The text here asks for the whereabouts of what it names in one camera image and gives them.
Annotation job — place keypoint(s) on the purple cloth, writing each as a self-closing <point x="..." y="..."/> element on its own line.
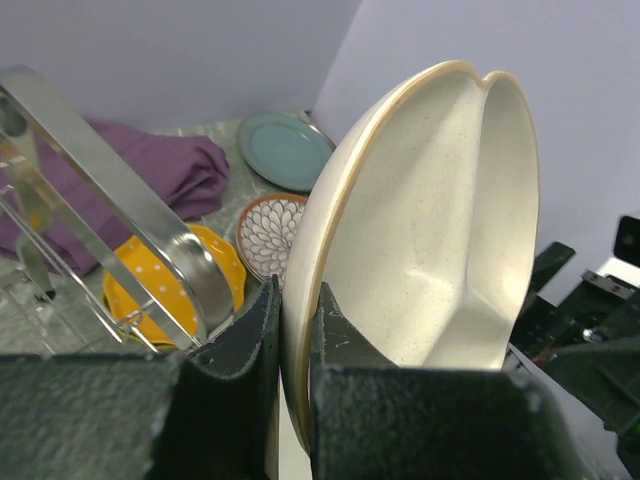
<point x="86" y="187"/>

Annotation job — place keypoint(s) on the steel dish rack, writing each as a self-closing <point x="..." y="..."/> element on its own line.
<point x="45" y="308"/>

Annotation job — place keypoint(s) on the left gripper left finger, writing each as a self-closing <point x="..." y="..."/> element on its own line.
<point x="211" y="414"/>

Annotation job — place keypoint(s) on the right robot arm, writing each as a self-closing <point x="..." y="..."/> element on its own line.
<point x="624" y="264"/>

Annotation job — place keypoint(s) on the white round plate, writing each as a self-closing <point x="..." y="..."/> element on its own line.
<point x="423" y="223"/>

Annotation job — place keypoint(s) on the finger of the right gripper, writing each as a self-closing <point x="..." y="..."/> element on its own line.
<point x="540" y="323"/>

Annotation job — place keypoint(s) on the white ribbed brown bowl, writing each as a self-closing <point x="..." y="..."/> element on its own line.
<point x="265" y="232"/>

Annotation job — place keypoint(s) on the orange dotted plate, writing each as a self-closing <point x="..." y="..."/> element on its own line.
<point x="167" y="289"/>

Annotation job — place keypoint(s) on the dark green round plate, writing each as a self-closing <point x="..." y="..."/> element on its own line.
<point x="284" y="150"/>

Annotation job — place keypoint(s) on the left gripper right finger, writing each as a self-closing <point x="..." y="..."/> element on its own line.
<point x="371" y="419"/>

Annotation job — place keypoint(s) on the lime green dotted plate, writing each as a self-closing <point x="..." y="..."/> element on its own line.
<point x="135" y="324"/>

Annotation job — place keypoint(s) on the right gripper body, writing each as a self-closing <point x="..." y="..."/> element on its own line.
<point x="597" y="359"/>

